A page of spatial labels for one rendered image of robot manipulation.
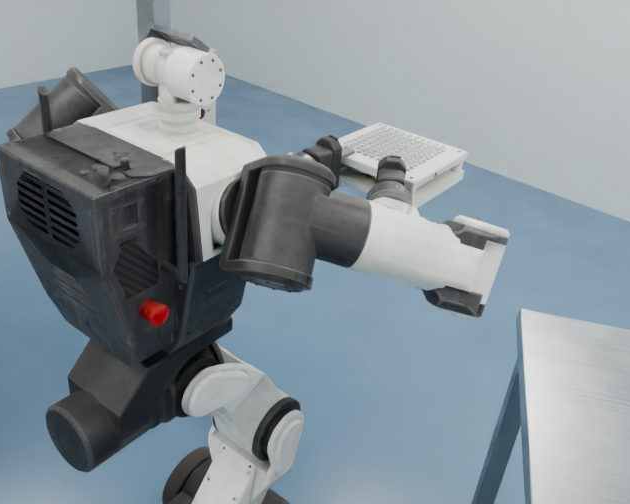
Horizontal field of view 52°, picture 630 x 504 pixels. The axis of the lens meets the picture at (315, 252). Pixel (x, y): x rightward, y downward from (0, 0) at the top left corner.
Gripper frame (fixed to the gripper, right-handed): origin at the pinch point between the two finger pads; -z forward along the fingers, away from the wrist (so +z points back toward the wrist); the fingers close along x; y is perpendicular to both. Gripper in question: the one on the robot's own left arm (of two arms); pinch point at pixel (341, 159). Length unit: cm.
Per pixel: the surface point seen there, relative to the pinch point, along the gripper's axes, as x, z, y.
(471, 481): 108, -40, 32
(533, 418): 17, 17, 61
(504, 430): 45, -4, 49
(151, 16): -18, 7, -61
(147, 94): 3, 8, -64
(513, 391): 34, -4, 49
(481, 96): 69, -257, -119
